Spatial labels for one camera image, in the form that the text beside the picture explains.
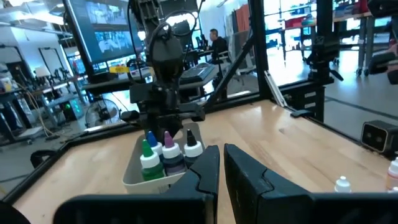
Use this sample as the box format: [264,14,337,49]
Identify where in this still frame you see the small white-capped dropper bottle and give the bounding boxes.
[334,175,353,194]

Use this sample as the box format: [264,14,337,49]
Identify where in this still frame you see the white office chair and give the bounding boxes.
[223,46,250,82]

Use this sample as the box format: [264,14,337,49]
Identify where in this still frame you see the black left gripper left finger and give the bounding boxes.
[52,144,221,224]

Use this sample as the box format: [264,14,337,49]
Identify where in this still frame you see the large green food coloring bottle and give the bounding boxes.
[139,139,165,182]

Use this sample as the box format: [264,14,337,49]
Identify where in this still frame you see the person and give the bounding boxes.
[207,28,230,62]

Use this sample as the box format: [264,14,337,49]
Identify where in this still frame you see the yellow tape tag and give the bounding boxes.
[108,65,131,75]

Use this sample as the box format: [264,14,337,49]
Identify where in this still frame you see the table-level camera box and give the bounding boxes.
[360,119,398,157]

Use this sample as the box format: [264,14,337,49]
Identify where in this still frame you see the grey plastic bin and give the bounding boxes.
[121,121,206,195]

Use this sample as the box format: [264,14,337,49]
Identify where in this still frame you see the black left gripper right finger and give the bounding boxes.
[223,142,398,224]

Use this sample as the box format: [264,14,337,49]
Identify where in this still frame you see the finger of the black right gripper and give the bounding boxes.
[164,124,184,141]
[147,124,166,142]

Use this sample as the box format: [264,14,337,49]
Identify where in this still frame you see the small orange food coloring bottle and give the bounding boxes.
[385,156,398,192]

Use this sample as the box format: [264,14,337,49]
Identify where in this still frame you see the large blue food coloring bottle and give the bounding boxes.
[145,130,165,158]

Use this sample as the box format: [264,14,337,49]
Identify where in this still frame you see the large wall screen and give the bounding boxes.
[63,0,147,68]

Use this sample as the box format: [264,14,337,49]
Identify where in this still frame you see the large black food coloring bottle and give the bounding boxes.
[183,129,204,169]

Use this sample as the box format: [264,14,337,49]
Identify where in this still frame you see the large purple food coloring bottle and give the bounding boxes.
[161,130,187,177]

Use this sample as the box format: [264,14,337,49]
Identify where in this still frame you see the floor fan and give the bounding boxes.
[85,98,121,129]

